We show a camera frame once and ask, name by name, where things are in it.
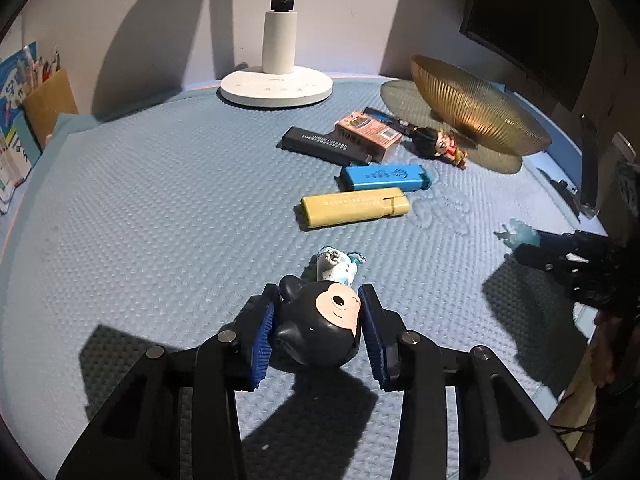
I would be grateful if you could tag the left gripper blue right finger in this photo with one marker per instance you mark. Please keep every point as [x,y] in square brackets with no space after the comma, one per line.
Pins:
[381,329]

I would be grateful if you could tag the black monitor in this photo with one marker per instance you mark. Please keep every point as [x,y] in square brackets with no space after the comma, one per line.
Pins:
[552,41]

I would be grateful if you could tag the person's right hand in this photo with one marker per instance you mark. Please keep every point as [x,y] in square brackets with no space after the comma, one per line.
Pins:
[602,359]

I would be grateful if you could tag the white desk lamp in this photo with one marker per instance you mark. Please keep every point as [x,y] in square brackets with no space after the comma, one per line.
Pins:
[278,82]

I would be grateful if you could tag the small red-dressed figurine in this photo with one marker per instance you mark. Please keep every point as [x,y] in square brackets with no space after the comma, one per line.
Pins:
[438,145]

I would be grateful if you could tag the cork pen holder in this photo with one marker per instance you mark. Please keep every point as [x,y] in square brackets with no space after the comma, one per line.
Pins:
[43,106]

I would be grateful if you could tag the yellow lighter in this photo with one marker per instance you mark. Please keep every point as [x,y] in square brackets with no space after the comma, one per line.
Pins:
[336,209]

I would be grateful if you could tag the pink playing card box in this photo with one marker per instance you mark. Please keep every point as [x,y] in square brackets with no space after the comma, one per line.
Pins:
[369,134]

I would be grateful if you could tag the amber ribbed glass plate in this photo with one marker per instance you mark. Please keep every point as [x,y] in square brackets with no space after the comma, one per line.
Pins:
[478,109]

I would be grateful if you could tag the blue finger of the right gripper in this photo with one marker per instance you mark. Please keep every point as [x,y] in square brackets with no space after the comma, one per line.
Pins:
[553,259]
[565,239]

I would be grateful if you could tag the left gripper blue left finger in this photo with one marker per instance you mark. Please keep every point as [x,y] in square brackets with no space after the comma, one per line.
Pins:
[265,307]

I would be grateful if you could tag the black-haired chibi figurine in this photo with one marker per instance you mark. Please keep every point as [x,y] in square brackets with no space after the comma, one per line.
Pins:
[318,322]

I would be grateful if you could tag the pens in holder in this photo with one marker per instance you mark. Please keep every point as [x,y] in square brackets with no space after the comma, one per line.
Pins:
[37,70]

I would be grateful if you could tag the long black lighter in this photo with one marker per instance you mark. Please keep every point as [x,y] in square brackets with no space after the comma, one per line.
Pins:
[325,147]

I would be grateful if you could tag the black fashion lighter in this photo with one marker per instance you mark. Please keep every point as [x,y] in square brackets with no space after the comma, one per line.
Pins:
[399,125]

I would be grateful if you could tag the blue lighter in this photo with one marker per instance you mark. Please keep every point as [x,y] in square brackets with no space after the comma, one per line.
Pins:
[409,178]

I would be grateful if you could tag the blue textured desk mat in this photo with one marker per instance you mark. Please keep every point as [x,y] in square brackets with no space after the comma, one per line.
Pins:
[156,227]

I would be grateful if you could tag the blue cover workbook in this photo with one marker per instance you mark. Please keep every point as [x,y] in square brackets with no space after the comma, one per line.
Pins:
[20,150]

